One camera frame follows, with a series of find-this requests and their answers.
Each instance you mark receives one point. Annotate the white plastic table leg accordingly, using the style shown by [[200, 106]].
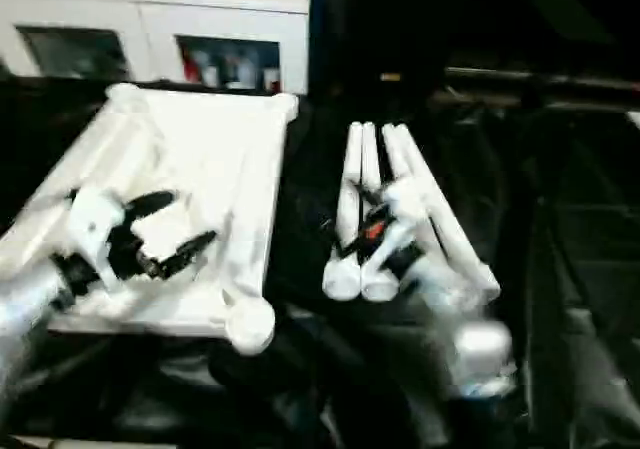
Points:
[[460, 239], [369, 154], [351, 169], [397, 159]]

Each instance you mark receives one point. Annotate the white plastic table top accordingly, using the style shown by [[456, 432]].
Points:
[[200, 144]]

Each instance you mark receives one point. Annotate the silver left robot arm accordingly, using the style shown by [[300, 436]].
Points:
[[25, 299]]

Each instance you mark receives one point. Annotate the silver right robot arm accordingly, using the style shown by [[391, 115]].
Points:
[[475, 349]]

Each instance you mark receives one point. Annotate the small brass fitting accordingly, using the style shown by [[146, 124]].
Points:
[[390, 76]]

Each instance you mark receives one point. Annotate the red item behind glass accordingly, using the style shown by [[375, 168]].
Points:
[[189, 64]]

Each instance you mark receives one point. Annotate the white cup behind glass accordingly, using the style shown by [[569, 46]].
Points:
[[270, 76]]

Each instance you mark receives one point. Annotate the black mat cover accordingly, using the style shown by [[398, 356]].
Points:
[[550, 269]]

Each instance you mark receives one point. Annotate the white cabinet with glass doors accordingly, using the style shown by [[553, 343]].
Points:
[[150, 14]]

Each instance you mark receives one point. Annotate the long black rod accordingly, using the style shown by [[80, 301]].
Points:
[[550, 78]]

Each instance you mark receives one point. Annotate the white flat board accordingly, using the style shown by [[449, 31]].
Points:
[[634, 121]]

